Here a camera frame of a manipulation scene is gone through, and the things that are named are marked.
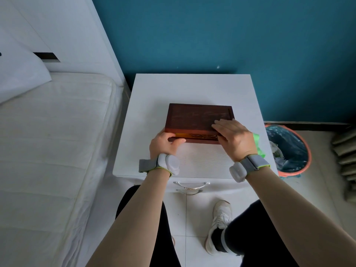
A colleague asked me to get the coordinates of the white grey right wrist tracker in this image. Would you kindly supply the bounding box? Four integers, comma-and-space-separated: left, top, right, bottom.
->
229, 154, 270, 183

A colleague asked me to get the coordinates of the white mattress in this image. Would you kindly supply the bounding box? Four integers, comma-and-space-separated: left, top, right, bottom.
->
0, 72, 125, 267

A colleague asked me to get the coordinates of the white right sneaker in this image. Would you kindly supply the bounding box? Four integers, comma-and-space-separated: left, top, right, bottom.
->
205, 200, 233, 256

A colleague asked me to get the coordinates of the white grey wrist tracker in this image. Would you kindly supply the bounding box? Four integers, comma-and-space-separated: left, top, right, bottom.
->
229, 154, 270, 183
139, 153, 180, 177

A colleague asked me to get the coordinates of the person's right forearm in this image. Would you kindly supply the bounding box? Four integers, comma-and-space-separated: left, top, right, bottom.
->
246, 165, 356, 267

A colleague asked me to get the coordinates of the white grey left wrist tracker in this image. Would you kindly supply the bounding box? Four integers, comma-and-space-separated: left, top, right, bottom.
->
139, 153, 180, 177

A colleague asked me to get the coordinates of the grey ribbed radiator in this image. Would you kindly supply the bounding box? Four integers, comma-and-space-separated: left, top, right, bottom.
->
331, 128, 356, 204

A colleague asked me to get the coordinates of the white headboard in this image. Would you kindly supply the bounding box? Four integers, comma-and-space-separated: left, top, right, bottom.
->
0, 0, 132, 90

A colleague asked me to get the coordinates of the person's right leg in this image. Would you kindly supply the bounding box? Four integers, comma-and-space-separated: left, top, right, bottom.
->
211, 199, 300, 267

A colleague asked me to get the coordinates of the blue plastic bin liner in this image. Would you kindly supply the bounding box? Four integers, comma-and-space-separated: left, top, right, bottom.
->
265, 125, 309, 173

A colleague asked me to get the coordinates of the green cloth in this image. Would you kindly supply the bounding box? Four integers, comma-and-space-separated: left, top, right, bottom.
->
252, 133, 266, 158

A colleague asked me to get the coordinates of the grey ankle strap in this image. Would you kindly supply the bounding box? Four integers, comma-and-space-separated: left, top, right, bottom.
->
219, 227, 233, 255

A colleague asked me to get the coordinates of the white pillow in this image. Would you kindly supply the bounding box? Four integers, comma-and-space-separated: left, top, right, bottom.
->
0, 27, 53, 105

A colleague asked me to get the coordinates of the person's left forearm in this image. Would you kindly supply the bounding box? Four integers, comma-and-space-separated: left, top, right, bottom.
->
86, 168, 172, 267

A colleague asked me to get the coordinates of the white bedside cabinet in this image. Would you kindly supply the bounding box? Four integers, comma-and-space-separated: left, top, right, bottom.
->
112, 73, 279, 198

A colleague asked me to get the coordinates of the person's right hand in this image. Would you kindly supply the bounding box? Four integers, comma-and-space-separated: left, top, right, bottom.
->
211, 118, 258, 162

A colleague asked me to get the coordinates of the brown wooden box base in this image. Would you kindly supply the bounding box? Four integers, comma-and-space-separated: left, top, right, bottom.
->
167, 132, 221, 144

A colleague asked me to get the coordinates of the clear silver drawer handle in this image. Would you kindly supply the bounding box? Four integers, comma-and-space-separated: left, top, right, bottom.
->
173, 181, 211, 196

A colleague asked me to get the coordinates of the brown wooden box lid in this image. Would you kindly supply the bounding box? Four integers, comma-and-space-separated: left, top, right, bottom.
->
165, 103, 235, 134

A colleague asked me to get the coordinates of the orange waste bin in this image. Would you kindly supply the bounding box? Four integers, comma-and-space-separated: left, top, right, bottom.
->
264, 123, 312, 178

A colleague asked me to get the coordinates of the person's left leg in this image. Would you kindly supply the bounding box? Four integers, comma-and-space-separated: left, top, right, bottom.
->
115, 185, 182, 267

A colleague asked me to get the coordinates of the person's left hand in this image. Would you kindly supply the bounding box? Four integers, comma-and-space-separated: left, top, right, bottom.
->
149, 129, 186, 160

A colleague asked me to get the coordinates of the white crumpled waste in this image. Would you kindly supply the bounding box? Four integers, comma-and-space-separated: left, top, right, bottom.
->
269, 141, 285, 168

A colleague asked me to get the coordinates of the person's leg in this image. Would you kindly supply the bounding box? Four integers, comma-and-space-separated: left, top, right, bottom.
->
211, 199, 300, 267
115, 185, 182, 267

